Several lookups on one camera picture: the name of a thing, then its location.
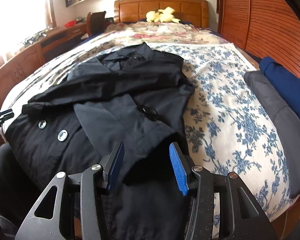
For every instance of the wooden louvered wardrobe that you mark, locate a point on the wooden louvered wardrobe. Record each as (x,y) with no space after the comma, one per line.
(263,28)

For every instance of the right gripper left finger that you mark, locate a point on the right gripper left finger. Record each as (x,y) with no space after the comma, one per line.
(67,197)

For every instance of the folded grey garment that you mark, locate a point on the folded grey garment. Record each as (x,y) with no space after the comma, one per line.
(285,121)

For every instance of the dark wooden chair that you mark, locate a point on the dark wooden chair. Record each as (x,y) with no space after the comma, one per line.
(95,23)

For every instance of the pink floral quilt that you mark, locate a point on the pink floral quilt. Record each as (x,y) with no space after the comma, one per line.
(155,33)

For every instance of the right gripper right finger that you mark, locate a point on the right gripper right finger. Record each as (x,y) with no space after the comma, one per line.
(240,215)

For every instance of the yellow plush toy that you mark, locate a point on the yellow plush toy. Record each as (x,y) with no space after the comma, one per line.
(162,15)

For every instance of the blue floral bed sheet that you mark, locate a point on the blue floral bed sheet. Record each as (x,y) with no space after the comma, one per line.
(227,129)

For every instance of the window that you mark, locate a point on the window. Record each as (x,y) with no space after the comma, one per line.
(21,19)

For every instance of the red bowl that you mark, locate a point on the red bowl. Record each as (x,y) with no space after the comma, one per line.
(70,24)

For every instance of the black double-breasted coat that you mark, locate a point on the black double-breasted coat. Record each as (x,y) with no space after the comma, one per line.
(135,95)

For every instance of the wooden desk cabinet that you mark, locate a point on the wooden desk cabinet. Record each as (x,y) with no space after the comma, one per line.
(22,65)

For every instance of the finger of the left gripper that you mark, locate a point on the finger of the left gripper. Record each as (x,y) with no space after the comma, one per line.
(1,121)
(6,114)

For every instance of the folded navy blue garment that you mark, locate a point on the folded navy blue garment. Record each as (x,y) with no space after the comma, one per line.
(286,84)

